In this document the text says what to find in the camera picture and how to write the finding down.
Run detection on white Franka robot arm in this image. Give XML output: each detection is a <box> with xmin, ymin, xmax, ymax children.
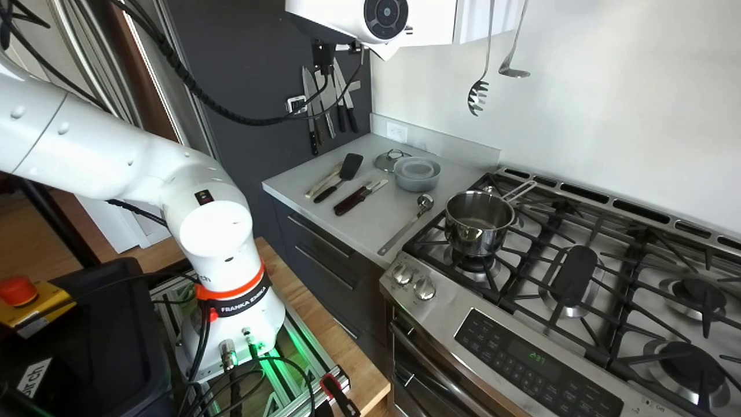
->
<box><xmin>0</xmin><ymin>62</ymin><xmax>287</xmax><ymax>382</ymax></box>

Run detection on dark drawer cabinet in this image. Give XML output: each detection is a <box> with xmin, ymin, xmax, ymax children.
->
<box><xmin>261</xmin><ymin>198</ymin><xmax>388</xmax><ymax>369</ymax></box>

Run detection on black spatula on counter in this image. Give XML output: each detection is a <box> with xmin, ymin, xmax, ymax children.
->
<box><xmin>315</xmin><ymin>152</ymin><xmax>363</xmax><ymax>203</ymax></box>

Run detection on round glass lid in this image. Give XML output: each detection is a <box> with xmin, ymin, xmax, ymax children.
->
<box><xmin>372</xmin><ymin>148</ymin><xmax>409</xmax><ymax>174</ymax></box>

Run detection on steel spoon on counter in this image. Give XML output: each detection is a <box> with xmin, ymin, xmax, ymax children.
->
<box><xmin>378</xmin><ymin>195</ymin><xmax>434</xmax><ymax>254</ymax></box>

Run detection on grey round bowl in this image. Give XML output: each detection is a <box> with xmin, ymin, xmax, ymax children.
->
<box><xmin>393</xmin><ymin>158</ymin><xmax>440</xmax><ymax>193</ymax></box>

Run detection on small steel saucepan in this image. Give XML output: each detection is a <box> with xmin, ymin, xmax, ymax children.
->
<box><xmin>445</xmin><ymin>180</ymin><xmax>534</xmax><ymax>260</ymax></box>

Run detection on hanging slotted spoon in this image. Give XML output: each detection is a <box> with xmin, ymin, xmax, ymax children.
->
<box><xmin>467</xmin><ymin>0</ymin><xmax>496</xmax><ymax>117</ymax></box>

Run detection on hanging steel ladle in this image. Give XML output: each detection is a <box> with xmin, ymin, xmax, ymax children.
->
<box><xmin>498</xmin><ymin>0</ymin><xmax>530</xmax><ymax>80</ymax></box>

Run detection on stainless gas stove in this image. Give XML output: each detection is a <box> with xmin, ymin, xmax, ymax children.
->
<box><xmin>379</xmin><ymin>166</ymin><xmax>741</xmax><ymax>417</ymax></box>

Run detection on red emergency stop button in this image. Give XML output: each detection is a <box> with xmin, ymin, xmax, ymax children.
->
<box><xmin>0</xmin><ymin>275</ymin><xmax>75</xmax><ymax>339</ymax></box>

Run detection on black knives on wall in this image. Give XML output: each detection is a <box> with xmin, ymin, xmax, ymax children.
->
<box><xmin>284</xmin><ymin>41</ymin><xmax>359</xmax><ymax>156</ymax></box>

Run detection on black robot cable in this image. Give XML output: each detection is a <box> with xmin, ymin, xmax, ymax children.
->
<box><xmin>107</xmin><ymin>0</ymin><xmax>365</xmax><ymax>130</ymax></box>

